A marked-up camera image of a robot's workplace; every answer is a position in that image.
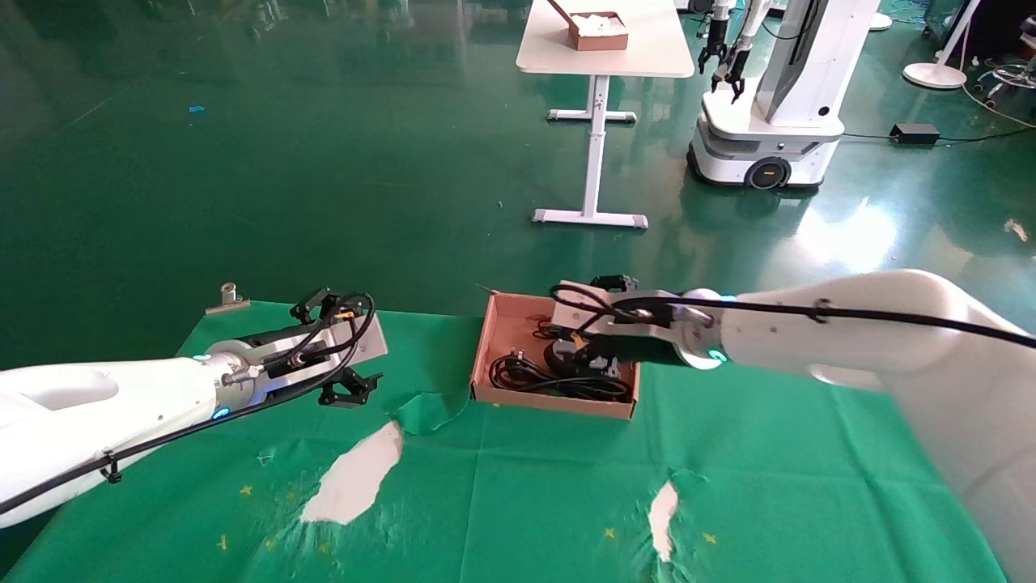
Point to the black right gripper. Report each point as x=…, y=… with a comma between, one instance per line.
x=647, y=350

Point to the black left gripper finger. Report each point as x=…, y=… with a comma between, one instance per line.
x=348, y=393
x=324, y=301

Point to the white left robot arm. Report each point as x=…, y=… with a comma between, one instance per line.
x=97, y=413

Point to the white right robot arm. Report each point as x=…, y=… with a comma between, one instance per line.
x=890, y=356

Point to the open brown cardboard box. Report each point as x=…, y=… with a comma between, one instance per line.
x=514, y=320

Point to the small brown box white filling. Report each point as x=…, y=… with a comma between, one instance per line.
x=597, y=40

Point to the silver metal table clip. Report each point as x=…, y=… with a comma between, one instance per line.
x=229, y=293

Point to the green tablecloth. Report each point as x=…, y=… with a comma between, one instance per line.
x=518, y=486

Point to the white wheeled robot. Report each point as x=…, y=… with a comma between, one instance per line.
x=775, y=121

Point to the small black robot claw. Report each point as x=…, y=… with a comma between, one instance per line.
x=712, y=53
x=733, y=69

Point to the white crumpled filling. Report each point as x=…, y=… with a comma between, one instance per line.
x=599, y=24

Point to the black power adapter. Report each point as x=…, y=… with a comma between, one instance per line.
x=913, y=134

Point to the white round stand base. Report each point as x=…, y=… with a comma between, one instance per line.
x=881, y=23

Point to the pale paper floor scrap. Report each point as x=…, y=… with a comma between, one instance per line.
x=1016, y=229

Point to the dark cabinet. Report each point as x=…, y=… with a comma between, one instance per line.
x=1004, y=24

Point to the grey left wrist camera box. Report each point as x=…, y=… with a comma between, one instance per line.
x=332, y=336

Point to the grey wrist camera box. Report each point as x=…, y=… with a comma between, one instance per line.
x=332, y=336
x=647, y=317

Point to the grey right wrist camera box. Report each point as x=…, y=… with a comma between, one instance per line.
x=647, y=317

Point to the white pedestal table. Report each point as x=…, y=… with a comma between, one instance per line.
x=646, y=48

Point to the white pedestal fan stand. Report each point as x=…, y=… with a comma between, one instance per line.
x=933, y=77

